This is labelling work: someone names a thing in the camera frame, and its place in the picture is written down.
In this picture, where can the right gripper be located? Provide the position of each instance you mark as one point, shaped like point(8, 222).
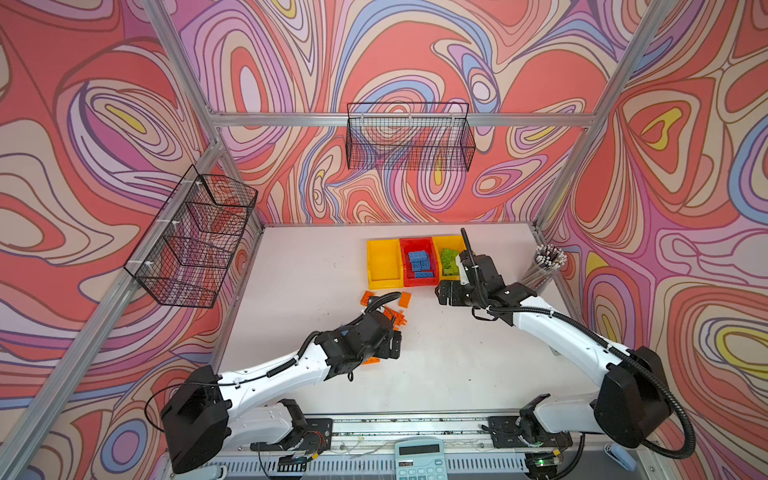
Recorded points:
point(454, 287)

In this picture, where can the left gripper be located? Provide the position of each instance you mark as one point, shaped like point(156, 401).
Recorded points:
point(386, 351)

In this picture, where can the green lego brick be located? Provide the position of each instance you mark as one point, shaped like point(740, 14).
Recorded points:
point(449, 264)

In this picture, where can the orange lego chassis plate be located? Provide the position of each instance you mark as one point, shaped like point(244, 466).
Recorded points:
point(396, 315)

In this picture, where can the orange lego brick studs up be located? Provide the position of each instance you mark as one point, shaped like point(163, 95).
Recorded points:
point(405, 299)

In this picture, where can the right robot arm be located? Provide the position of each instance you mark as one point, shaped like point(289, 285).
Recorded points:
point(633, 405)

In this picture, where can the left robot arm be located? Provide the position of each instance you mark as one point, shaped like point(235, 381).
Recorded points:
point(210, 412)

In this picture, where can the right yellow plastic bin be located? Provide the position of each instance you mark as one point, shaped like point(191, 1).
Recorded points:
point(451, 242)

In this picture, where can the yellow plastic bin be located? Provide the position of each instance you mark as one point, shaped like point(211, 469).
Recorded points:
point(451, 242)
point(384, 264)

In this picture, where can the red plastic bin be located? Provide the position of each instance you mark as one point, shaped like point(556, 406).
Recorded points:
point(417, 244)

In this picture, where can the left yellow plastic bin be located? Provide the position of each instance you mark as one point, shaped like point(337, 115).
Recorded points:
point(384, 264)

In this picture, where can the light blue calculator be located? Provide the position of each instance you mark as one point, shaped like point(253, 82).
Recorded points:
point(420, 458)

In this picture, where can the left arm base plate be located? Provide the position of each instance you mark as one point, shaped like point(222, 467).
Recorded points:
point(313, 437)

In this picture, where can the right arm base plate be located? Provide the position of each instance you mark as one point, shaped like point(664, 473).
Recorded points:
point(517, 432)

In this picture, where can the wire basket on back wall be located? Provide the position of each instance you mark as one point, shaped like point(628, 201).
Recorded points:
point(411, 136)

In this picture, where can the wire basket on wall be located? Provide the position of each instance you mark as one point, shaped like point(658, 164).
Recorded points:
point(411, 136)
point(200, 227)

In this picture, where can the wire basket on left wall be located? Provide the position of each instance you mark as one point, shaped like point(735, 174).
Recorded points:
point(200, 227)

